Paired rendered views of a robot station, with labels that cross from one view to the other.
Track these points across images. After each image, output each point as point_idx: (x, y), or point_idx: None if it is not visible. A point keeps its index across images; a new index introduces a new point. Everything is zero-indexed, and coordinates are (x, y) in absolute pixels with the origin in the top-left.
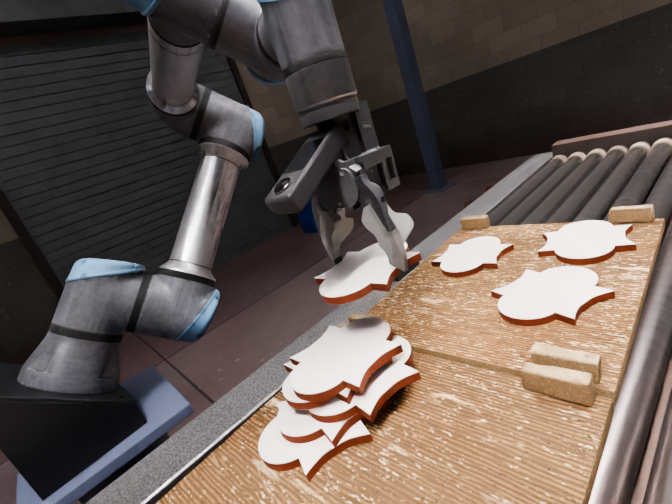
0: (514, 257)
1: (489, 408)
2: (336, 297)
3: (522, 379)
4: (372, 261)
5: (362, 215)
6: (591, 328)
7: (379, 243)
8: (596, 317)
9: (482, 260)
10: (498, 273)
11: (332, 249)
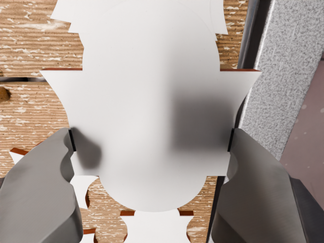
0: (116, 226)
1: (5, 28)
2: (125, 0)
3: (6, 74)
4: (142, 143)
5: (53, 229)
6: (3, 147)
7: (62, 155)
8: (8, 160)
9: (136, 219)
10: (116, 204)
11: (237, 146)
